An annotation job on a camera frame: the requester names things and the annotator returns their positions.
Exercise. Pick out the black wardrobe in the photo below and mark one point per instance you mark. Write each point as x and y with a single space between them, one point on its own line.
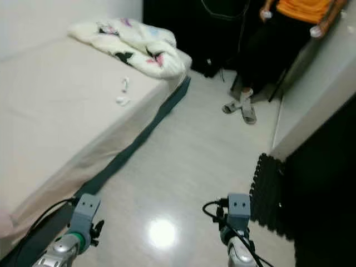
178 33

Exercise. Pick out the white tissue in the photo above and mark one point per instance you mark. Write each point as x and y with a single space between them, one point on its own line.
122 101

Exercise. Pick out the grey sandal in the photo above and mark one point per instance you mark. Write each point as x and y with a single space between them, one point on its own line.
231 107
248 114

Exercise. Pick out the black cabinet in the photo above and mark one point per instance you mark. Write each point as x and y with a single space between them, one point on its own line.
322 211

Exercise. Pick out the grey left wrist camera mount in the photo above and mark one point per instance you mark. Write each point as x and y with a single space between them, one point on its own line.
87 207

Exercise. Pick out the person in orange shirt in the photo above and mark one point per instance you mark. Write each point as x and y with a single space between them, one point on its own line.
267 50

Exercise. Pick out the white handheld controller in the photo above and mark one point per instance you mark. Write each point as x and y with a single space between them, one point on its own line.
266 13
316 31

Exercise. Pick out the cream cartoon print quilt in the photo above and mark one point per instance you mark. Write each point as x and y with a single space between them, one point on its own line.
133 47

